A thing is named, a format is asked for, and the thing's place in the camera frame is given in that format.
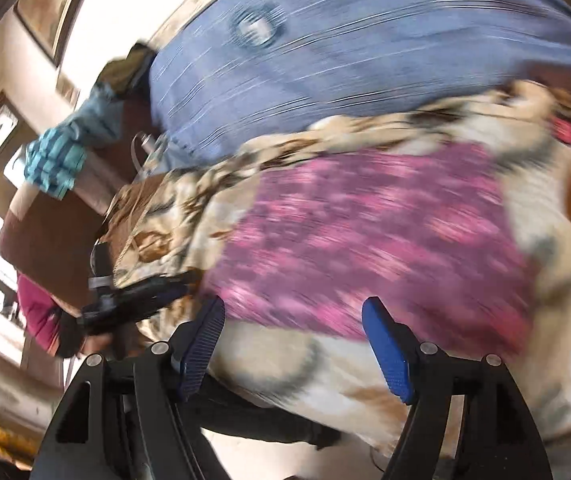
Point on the small red packet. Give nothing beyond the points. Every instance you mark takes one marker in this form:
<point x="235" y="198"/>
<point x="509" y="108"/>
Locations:
<point x="567" y="131"/>

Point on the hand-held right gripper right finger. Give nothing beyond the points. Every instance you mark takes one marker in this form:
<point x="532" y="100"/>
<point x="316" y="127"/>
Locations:
<point x="390" y="350"/>

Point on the purple floral shirt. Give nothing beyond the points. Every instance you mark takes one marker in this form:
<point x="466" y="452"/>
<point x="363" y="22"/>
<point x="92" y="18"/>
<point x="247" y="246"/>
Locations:
<point x="365" y="245"/>

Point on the beige leaf-print blanket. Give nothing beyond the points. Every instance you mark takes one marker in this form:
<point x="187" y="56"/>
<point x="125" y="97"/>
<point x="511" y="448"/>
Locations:
<point x="315" y="365"/>

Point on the grey-blue cloth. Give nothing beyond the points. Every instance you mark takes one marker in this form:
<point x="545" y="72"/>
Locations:
<point x="92" y="115"/>

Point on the teal striped cloth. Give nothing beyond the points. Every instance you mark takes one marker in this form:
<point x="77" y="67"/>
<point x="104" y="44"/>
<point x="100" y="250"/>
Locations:
<point x="55" y="162"/>

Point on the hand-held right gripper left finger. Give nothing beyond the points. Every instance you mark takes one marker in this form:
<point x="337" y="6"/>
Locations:
<point x="200" y="345"/>

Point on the small wall picture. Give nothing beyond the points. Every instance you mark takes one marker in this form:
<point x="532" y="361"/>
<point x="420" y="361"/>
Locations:
<point x="69" y="89"/>

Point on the blue plaid pillow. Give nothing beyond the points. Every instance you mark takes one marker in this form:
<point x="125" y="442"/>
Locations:
<point x="365" y="50"/>

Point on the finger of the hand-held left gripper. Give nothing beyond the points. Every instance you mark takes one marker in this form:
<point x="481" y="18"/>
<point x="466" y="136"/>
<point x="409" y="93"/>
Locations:
<point x="163" y="292"/>

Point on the framed wall picture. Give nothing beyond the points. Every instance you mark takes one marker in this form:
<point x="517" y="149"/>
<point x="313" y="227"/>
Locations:
<point x="45" y="5"/>

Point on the dark olive cloth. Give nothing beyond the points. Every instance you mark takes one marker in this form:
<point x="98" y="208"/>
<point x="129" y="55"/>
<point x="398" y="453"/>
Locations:
<point x="128" y="70"/>

